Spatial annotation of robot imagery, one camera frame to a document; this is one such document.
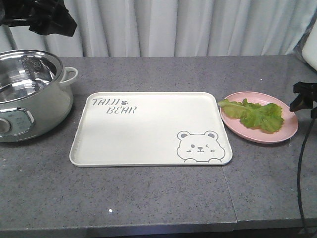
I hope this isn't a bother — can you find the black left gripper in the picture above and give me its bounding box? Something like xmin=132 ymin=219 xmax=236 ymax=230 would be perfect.
xmin=0 ymin=0 xmax=77 ymax=37

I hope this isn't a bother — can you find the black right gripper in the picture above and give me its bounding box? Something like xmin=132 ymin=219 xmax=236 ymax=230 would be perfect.
xmin=289 ymin=82 xmax=317 ymax=112

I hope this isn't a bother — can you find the pink round plate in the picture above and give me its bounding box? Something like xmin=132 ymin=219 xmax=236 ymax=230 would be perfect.
xmin=220 ymin=91 xmax=298 ymax=144

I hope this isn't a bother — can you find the green lettuce leaf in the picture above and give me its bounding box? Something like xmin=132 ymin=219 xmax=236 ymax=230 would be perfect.
xmin=218 ymin=98 xmax=284 ymax=133

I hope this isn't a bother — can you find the cream bear serving tray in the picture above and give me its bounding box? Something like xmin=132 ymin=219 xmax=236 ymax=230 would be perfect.
xmin=69 ymin=92 xmax=233 ymax=167

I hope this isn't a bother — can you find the white rice cooker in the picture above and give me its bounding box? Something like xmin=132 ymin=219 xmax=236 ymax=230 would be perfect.
xmin=302 ymin=22 xmax=317 ymax=70

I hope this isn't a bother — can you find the grey white curtain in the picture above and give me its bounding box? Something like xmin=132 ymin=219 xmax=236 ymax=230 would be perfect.
xmin=0 ymin=0 xmax=317 ymax=57

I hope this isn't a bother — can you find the pale green electric pot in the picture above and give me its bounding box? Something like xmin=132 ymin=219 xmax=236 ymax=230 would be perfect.
xmin=0 ymin=50 xmax=78 ymax=142

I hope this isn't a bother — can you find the black cable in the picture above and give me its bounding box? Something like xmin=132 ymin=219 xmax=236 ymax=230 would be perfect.
xmin=296 ymin=106 xmax=317 ymax=235

